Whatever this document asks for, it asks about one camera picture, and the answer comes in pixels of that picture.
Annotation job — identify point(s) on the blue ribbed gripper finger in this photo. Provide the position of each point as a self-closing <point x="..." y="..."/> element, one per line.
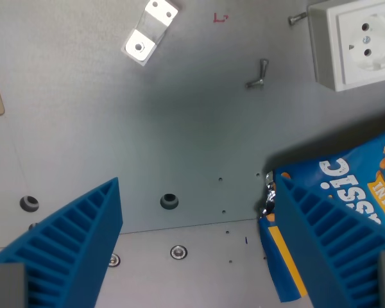
<point x="330" y="244"/>
<point x="67" y="250"/>

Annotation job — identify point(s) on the countersunk metal bolt head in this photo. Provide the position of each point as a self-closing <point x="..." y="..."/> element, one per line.
<point x="178" y="252"/>
<point x="113" y="260"/>

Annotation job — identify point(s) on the grey rubber grommet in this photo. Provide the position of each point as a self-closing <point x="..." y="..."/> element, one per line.
<point x="169" y="201"/>
<point x="29" y="203"/>

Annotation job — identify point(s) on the blue peanut snack bag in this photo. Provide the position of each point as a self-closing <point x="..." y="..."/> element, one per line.
<point x="349" y="173"/>

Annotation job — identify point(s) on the silver screw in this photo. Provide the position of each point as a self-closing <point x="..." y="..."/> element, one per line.
<point x="255" y="84"/>
<point x="297" y="18"/>
<point x="263" y="69"/>

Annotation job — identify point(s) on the white wall power socket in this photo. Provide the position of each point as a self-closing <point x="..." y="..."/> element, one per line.
<point x="356" y="41"/>

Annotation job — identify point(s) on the bent metal bracket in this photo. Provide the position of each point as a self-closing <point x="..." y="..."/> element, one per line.
<point x="149" y="30"/>

